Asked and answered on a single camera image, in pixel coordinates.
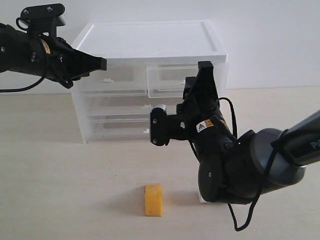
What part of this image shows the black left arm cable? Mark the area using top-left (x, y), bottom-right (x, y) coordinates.
top-left (0, 74), bottom-right (45, 93)

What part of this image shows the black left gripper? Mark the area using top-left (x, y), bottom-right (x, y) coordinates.
top-left (23, 34), bottom-right (108, 88)

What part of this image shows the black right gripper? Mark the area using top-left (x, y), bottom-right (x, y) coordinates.
top-left (176, 61), bottom-right (238, 150)

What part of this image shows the translucent wide drawer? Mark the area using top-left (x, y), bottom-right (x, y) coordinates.
top-left (85, 95), bottom-right (182, 116)
top-left (88, 114), bottom-right (150, 140)

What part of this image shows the white plastic drawer cabinet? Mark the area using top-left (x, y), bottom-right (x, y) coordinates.
top-left (71, 20), bottom-right (229, 143)

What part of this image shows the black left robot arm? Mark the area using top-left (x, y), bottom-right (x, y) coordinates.
top-left (0, 24), bottom-right (108, 93)

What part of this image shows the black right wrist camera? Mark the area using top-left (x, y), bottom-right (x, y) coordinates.
top-left (149, 104), bottom-right (182, 147)

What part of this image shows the translucent bottom wide drawer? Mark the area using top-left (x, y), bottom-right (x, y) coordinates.
top-left (88, 114), bottom-right (150, 140)

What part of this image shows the translucent middle wide drawer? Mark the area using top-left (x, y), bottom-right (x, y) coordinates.
top-left (85, 95), bottom-right (182, 116)

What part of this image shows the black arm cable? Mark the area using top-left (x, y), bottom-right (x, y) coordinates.
top-left (187, 97), bottom-right (301, 232)
top-left (0, 74), bottom-right (45, 93)

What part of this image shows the yellow cheese block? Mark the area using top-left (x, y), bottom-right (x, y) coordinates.
top-left (144, 184), bottom-right (163, 217)

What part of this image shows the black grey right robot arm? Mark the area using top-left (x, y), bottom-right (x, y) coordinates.
top-left (176, 61), bottom-right (320, 204)

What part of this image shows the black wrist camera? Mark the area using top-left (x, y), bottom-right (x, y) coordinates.
top-left (149, 104), bottom-right (182, 147)
top-left (15, 3), bottom-right (66, 38)

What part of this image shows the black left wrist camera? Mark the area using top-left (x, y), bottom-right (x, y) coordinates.
top-left (15, 3), bottom-right (66, 38)

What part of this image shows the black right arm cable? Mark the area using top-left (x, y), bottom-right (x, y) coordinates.
top-left (187, 97), bottom-right (301, 232)

